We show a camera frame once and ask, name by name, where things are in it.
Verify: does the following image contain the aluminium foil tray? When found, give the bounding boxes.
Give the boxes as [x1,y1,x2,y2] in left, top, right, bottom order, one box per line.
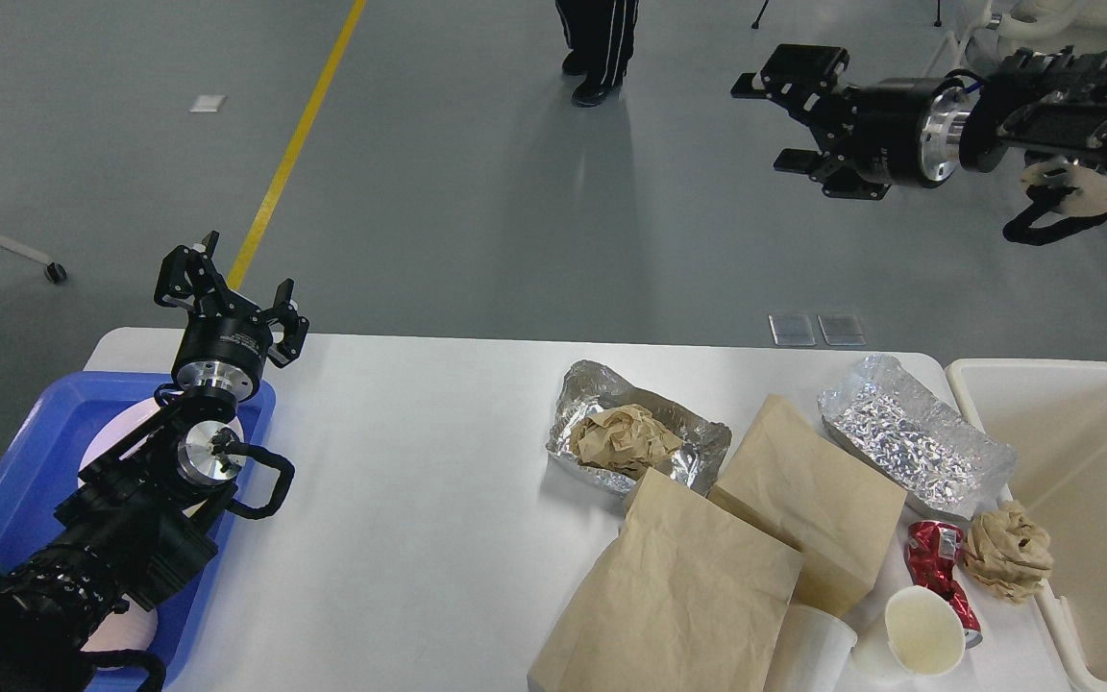
[545,360,732,498]

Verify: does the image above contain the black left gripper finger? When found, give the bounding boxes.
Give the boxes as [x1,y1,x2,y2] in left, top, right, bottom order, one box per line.
[258,279,310,368]
[153,231,237,318]

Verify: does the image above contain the walking person black trousers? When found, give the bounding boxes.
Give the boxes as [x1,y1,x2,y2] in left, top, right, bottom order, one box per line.
[556,1,640,109]

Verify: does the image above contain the white plastic bin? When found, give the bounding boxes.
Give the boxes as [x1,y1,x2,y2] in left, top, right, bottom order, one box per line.
[946,358,1107,691]

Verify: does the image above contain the right metal floor plate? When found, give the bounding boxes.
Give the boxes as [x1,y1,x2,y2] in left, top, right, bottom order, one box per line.
[818,314,869,349]

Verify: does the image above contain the pink mug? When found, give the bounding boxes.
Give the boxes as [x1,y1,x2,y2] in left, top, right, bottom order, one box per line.
[81,596,159,653]

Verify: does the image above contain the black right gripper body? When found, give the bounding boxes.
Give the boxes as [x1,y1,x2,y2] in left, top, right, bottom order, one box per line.
[827,76,971,188]

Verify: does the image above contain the left metal floor plate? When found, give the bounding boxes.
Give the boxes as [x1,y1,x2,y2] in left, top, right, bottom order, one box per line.
[768,312,818,349]

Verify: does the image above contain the pink plate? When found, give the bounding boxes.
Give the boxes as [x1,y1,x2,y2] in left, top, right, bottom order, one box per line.
[76,397,249,489]

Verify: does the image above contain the white office chair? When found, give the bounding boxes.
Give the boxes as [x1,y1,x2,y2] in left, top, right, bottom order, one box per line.
[922,1,1107,76]

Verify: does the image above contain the blue plastic tray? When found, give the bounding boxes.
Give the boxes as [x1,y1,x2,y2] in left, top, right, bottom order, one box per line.
[0,371,242,691]

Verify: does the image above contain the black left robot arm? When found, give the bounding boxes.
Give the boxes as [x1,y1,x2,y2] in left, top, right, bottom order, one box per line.
[0,233,310,691]

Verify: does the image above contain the crumpled brown paper ball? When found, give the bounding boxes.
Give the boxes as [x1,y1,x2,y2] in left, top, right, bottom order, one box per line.
[962,500,1055,605]
[568,404,684,481]

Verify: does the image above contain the white paper cup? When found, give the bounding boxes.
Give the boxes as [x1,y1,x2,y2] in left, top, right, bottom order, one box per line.
[849,585,968,686]

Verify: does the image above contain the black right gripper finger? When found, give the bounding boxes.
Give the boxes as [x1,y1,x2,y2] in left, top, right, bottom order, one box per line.
[773,148,891,202]
[730,43,852,131]

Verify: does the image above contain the clear plastic bottle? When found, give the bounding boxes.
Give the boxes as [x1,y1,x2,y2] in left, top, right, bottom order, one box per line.
[817,355,1018,523]

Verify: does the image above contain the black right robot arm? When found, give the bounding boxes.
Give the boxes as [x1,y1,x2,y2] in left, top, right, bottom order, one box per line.
[730,43,1107,246]

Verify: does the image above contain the brown paper bag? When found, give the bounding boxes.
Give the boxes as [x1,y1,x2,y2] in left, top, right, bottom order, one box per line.
[708,395,908,619]
[528,469,804,691]

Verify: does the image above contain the metal floor plate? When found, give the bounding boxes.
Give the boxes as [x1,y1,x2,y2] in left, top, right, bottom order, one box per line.
[818,314,869,349]
[768,312,818,349]

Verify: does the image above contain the white chair leg left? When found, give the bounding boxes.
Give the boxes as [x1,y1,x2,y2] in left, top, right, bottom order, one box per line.
[0,234,68,285]

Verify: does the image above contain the red can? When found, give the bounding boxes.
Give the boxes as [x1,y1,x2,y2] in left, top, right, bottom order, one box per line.
[904,520,983,649]

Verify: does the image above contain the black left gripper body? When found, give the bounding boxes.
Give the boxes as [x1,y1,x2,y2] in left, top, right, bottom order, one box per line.
[172,314,275,402]

